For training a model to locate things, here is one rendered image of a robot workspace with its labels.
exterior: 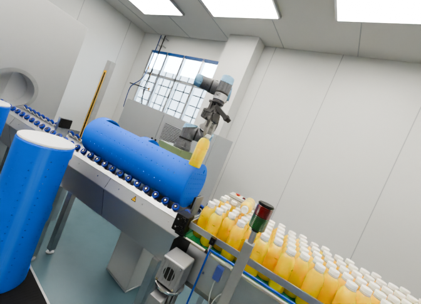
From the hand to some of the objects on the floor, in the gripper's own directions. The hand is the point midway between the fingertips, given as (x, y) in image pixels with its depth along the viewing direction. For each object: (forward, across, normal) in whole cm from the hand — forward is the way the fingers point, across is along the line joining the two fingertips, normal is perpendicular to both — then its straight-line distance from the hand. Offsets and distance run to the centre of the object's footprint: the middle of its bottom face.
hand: (207, 135), depth 120 cm
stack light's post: (+144, +5, +41) cm, 149 cm away
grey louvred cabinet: (+117, -186, -199) cm, 297 cm away
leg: (+140, -15, -8) cm, 141 cm away
